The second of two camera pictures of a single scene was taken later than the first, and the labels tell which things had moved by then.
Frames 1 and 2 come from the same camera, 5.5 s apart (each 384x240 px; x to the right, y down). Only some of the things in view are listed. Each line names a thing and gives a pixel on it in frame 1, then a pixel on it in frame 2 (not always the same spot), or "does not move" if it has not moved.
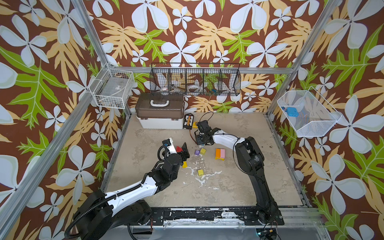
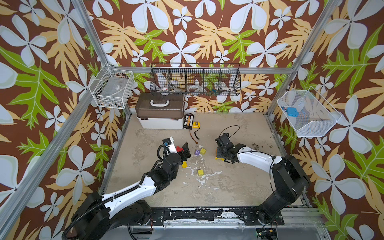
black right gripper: [202, 132] → [222, 149]
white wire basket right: [316, 116] does not move
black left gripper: [185, 152] does not move
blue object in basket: [292, 111] does not move
